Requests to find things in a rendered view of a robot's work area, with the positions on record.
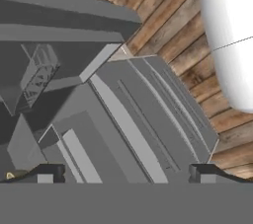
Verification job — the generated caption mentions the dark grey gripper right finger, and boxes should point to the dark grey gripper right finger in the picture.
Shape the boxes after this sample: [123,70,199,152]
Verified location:
[188,163,253,185]

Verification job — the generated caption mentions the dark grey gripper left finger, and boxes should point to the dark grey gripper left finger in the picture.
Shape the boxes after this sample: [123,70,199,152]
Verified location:
[2,163,66,185]

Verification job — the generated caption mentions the grey cabinet panel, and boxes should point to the grey cabinet panel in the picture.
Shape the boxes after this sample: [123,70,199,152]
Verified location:
[6,81,151,185]

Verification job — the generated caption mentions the small yellow object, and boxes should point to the small yellow object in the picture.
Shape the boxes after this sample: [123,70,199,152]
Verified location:
[5,171,17,181]

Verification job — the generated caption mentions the grey appliance front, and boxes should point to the grey appliance front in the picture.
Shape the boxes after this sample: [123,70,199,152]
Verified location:
[88,54,220,185]

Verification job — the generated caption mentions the grey cupboard door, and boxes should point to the grey cupboard door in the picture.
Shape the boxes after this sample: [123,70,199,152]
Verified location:
[0,24,127,117]

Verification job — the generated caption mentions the white rounded object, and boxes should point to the white rounded object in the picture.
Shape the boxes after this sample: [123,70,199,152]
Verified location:
[201,0,253,114]

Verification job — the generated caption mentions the grey cupboard handle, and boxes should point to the grey cupboard handle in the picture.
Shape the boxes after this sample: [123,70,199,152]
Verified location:
[20,43,62,110]

